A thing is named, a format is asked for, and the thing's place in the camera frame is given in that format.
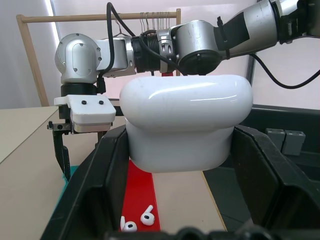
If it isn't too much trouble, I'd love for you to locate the red mat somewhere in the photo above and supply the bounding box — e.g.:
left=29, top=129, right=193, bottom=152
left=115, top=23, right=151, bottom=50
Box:
left=121, top=159, right=162, bottom=233

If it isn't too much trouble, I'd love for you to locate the wooden clothes rack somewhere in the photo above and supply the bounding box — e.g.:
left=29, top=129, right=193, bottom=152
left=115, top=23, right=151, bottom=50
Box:
left=15, top=8, right=182, bottom=107

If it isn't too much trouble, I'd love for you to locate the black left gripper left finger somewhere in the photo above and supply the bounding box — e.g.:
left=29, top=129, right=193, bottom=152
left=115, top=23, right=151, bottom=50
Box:
left=41, top=127, right=131, bottom=240

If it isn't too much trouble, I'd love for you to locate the white earbud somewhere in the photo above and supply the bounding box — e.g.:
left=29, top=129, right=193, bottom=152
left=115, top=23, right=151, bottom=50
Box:
left=119, top=215, right=138, bottom=233
left=140, top=204, right=156, bottom=226

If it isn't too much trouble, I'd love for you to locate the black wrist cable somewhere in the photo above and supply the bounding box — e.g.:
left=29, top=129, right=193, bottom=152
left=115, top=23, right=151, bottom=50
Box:
left=96, top=1, right=187, bottom=95

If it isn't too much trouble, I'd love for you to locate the metal frame post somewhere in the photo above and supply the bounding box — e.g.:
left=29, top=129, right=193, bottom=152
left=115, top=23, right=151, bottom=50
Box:
left=245, top=53, right=256, bottom=81

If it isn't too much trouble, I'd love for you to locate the black plastic bin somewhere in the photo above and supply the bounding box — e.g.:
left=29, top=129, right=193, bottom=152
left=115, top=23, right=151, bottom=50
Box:
left=202, top=104, right=320, bottom=226

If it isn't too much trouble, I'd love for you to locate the metal wire hanger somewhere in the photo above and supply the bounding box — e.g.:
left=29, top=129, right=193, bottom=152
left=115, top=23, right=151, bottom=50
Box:
left=113, top=17, right=137, bottom=39

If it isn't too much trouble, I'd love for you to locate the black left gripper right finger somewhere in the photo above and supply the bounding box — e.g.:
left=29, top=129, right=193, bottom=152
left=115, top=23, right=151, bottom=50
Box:
left=230, top=124, right=320, bottom=235

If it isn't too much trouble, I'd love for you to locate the white earbud charging case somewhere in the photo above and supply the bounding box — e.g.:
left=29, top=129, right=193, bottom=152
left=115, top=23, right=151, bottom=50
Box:
left=119, top=74, right=254, bottom=174

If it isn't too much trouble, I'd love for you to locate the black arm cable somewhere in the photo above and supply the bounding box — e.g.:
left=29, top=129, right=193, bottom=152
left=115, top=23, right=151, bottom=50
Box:
left=249, top=53, right=320, bottom=90

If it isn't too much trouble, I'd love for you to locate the teal mat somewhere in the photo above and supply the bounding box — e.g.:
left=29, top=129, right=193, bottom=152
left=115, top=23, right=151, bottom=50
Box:
left=60, top=164, right=80, bottom=184

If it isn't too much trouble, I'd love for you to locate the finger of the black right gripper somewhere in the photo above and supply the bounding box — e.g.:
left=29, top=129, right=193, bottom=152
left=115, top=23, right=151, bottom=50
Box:
left=52, top=130, right=72, bottom=183

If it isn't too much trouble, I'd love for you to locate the grey block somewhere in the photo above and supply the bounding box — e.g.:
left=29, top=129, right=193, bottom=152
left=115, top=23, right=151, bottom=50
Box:
left=265, top=127, right=286, bottom=149
left=281, top=129, right=307, bottom=157

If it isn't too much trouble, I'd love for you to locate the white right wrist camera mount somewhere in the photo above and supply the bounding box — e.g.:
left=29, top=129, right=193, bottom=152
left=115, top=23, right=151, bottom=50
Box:
left=53, top=94, right=117, bottom=134

